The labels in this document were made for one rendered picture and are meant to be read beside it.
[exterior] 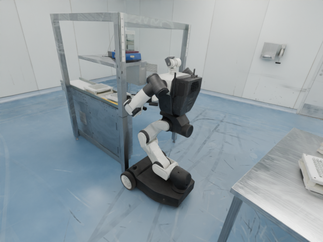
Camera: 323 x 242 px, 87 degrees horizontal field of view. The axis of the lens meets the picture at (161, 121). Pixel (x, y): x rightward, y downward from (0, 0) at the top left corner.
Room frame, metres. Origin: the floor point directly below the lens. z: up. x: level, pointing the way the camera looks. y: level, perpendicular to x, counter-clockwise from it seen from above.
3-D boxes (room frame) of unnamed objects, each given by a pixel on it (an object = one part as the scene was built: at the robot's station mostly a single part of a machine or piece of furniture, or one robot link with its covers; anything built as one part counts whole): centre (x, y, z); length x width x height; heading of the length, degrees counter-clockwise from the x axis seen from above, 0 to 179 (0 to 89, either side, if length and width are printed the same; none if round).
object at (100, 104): (2.05, 0.84, 0.75); 1.30 x 0.29 x 0.10; 53
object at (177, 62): (1.37, -0.06, 1.29); 0.10 x 0.07 x 0.09; 143
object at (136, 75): (1.79, 0.30, 1.11); 0.22 x 0.11 x 0.20; 53
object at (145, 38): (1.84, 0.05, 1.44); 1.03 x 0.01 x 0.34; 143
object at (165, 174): (1.35, -0.07, 0.28); 0.21 x 0.20 x 0.13; 53
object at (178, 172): (1.37, -0.05, 0.19); 0.64 x 0.52 x 0.33; 53
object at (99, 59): (1.81, 0.55, 1.22); 0.62 x 0.38 x 0.04; 53
